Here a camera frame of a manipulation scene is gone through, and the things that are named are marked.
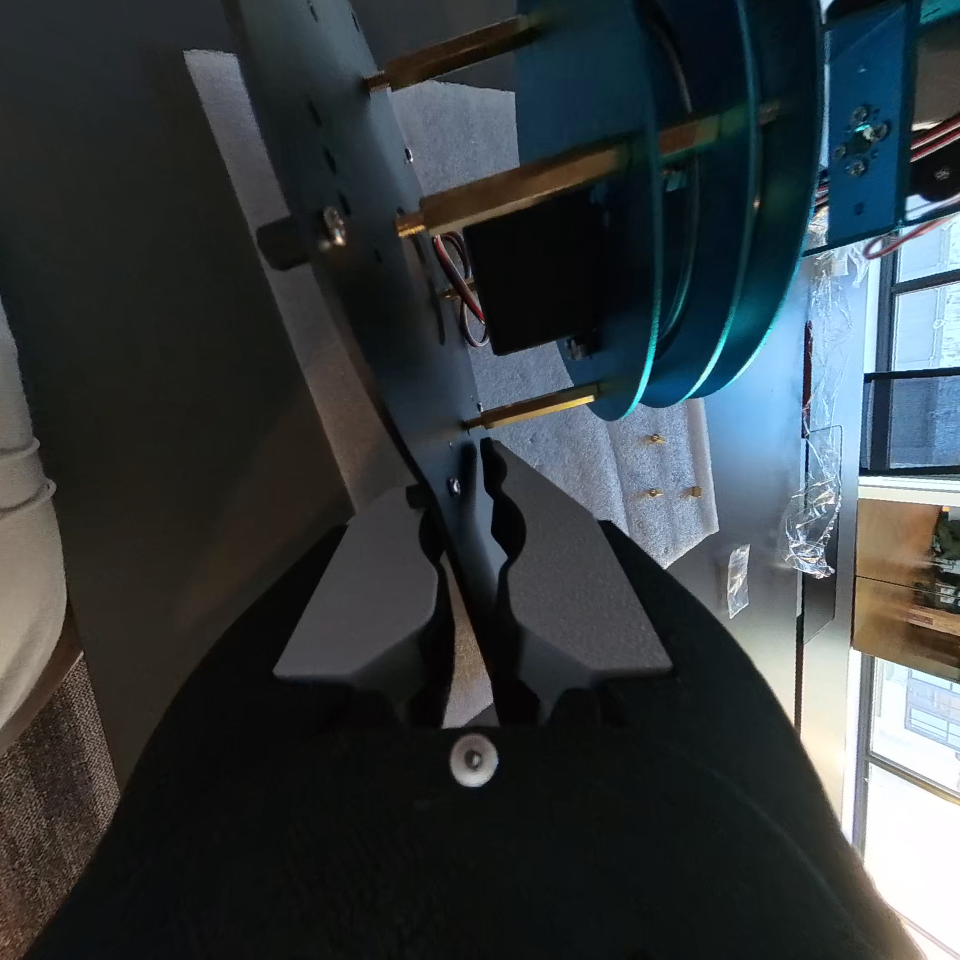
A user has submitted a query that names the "white foam sheet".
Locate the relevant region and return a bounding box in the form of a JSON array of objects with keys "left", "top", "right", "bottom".
[{"left": 183, "top": 48, "right": 721, "bottom": 730}]

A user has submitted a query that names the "blue toy robot arm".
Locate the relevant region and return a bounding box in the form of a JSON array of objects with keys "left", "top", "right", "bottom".
[{"left": 225, "top": 0, "right": 960, "bottom": 730}]

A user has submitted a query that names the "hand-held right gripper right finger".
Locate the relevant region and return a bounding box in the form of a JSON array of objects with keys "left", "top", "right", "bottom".
[{"left": 480, "top": 438, "right": 674, "bottom": 726}]

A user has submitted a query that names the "small clear plastic bag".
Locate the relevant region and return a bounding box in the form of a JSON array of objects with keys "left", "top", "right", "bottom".
[{"left": 726, "top": 543, "right": 752, "bottom": 618}]

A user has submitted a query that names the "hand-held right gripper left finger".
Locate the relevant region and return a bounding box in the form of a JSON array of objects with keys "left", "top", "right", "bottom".
[{"left": 273, "top": 483, "right": 456, "bottom": 726}]

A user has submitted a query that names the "crumpled clear plastic bag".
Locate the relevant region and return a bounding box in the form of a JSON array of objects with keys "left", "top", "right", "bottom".
[{"left": 780, "top": 255, "right": 846, "bottom": 579}]

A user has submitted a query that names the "wooden shelf unit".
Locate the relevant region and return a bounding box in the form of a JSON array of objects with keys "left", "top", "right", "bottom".
[{"left": 853, "top": 497, "right": 960, "bottom": 670}]

